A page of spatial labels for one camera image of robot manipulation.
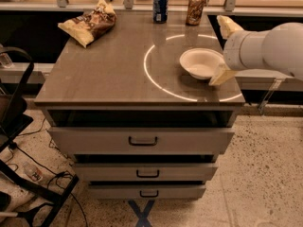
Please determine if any brown soda can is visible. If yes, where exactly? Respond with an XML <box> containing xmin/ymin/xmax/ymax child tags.
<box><xmin>186</xmin><ymin>0</ymin><xmax>205</xmax><ymax>26</ymax></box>

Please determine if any black floor cable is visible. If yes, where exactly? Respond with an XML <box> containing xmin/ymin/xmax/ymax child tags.
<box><xmin>6</xmin><ymin>116</ymin><xmax>89</xmax><ymax>227</ymax></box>

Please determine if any middle grey drawer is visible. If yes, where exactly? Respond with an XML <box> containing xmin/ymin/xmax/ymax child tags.
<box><xmin>73</xmin><ymin>163</ymin><xmax>218</xmax><ymax>182</ymax></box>

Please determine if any brown chip bag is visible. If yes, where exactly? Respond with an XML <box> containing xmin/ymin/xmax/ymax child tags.
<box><xmin>58</xmin><ymin>0</ymin><xmax>116</xmax><ymax>47</ymax></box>

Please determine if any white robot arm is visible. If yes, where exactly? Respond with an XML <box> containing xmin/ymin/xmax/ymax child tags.
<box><xmin>209</xmin><ymin>15</ymin><xmax>303</xmax><ymax>86</ymax></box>

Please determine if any black metal stand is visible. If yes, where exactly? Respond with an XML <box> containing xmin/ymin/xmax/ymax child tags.
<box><xmin>0</xmin><ymin>45</ymin><xmax>80</xmax><ymax>227</ymax></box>

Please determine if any bottom grey drawer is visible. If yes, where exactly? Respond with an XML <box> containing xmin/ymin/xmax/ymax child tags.
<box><xmin>88</xmin><ymin>184</ymin><xmax>205</xmax><ymax>200</ymax></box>

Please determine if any white paper bowl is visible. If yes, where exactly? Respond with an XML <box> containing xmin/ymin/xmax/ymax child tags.
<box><xmin>179</xmin><ymin>48</ymin><xmax>223</xmax><ymax>79</ymax></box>

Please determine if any blue tape cross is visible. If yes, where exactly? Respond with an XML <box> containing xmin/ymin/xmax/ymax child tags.
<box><xmin>128</xmin><ymin>200</ymin><xmax>154</xmax><ymax>227</ymax></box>

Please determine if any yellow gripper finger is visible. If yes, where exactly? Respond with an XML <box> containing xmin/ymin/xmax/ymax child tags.
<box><xmin>217</xmin><ymin>15</ymin><xmax>244</xmax><ymax>40</ymax></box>
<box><xmin>208</xmin><ymin>63</ymin><xmax>237</xmax><ymax>86</ymax></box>

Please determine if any clear plastic bottle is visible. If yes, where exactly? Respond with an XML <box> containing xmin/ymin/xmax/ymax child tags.
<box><xmin>23</xmin><ymin>162</ymin><xmax>43</xmax><ymax>182</ymax></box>

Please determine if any blue soda can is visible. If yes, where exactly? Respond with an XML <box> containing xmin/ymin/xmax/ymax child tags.
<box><xmin>153</xmin><ymin>0</ymin><xmax>168</xmax><ymax>23</ymax></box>

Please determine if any grey drawer cabinet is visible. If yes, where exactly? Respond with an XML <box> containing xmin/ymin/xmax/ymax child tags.
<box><xmin>35</xmin><ymin>10</ymin><xmax>244</xmax><ymax>187</ymax></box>

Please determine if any top grey drawer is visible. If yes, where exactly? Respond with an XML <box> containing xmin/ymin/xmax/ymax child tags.
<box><xmin>49</xmin><ymin>127</ymin><xmax>234</xmax><ymax>155</ymax></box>

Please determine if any grey drawer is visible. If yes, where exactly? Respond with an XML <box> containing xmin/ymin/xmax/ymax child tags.
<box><xmin>88</xmin><ymin>184</ymin><xmax>205</xmax><ymax>200</ymax></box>
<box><xmin>73</xmin><ymin>163</ymin><xmax>218</xmax><ymax>182</ymax></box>
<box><xmin>49</xmin><ymin>127</ymin><xmax>234</xmax><ymax>155</ymax></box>

